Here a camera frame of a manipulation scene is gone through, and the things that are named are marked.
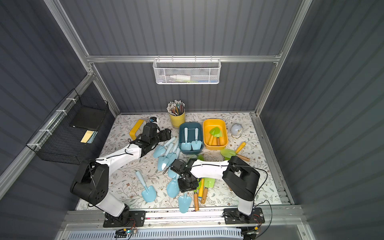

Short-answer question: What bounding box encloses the light blue shovel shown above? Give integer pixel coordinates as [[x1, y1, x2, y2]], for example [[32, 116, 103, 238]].
[[191, 128, 202, 151], [135, 171, 157, 203], [178, 192, 192, 214], [181, 128, 192, 151]]

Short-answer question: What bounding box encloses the green shovel wooden handle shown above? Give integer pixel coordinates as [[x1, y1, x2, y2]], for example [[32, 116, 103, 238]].
[[209, 127, 219, 146]]

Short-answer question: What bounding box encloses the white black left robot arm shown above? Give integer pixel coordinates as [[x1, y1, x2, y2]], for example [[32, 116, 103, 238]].
[[70, 123, 174, 217]]

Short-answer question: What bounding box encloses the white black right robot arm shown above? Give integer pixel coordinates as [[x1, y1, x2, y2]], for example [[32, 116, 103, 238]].
[[170, 156, 260, 216]]

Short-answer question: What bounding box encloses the teal storage box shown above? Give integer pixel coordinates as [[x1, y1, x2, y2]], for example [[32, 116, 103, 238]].
[[179, 122, 204, 155]]

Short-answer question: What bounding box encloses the yellow storage box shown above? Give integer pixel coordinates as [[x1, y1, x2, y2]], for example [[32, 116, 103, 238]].
[[203, 119, 229, 150]]

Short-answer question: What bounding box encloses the light blue shovel front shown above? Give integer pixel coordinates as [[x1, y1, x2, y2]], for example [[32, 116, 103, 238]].
[[178, 192, 192, 214]]

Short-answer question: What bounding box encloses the yellow pencil cup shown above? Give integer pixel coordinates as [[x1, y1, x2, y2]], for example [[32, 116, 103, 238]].
[[169, 112, 186, 129]]

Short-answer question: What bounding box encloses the bundle of colored pencils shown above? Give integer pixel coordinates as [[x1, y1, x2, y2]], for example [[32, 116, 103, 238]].
[[167, 100, 185, 117]]

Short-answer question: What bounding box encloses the yellow sticky note pad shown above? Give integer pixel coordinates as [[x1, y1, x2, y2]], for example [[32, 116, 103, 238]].
[[81, 130, 98, 144]]

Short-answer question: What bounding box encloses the white bottle in mesh basket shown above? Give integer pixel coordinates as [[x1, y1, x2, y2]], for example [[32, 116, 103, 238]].
[[170, 75, 191, 82]]

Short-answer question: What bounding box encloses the black notebook in basket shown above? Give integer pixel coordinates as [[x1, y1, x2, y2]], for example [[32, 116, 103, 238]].
[[70, 106, 106, 131]]

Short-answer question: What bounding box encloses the small green circuit board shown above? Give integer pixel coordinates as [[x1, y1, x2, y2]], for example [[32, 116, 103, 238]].
[[114, 229, 138, 240]]

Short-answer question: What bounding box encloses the green shovel brown handle front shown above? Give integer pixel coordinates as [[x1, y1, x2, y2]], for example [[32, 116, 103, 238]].
[[194, 190, 200, 212]]

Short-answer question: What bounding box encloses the green shovel yellow handle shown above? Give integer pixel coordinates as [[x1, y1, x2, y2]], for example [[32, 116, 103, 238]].
[[220, 142, 246, 159]]

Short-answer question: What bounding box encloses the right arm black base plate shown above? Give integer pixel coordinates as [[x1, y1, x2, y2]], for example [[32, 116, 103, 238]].
[[223, 208, 265, 225]]

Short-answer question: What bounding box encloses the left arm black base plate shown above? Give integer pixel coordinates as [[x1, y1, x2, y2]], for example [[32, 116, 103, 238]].
[[103, 206, 147, 228]]

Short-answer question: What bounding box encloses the white mesh wall basket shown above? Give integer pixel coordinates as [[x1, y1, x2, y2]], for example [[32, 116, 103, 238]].
[[153, 59, 222, 85]]

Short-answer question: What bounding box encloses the black wire wall basket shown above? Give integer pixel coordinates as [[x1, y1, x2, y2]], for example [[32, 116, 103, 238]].
[[27, 92, 115, 165]]

